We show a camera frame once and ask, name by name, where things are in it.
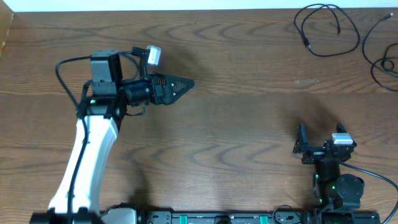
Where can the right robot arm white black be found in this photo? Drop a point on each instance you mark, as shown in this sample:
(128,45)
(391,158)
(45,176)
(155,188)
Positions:
(339,194)

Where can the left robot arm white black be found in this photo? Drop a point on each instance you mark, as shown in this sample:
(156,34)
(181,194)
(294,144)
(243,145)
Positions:
(119,80)

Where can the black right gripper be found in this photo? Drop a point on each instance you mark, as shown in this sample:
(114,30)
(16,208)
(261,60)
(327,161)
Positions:
(319,152)

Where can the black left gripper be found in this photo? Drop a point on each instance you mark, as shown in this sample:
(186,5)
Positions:
(158,89)

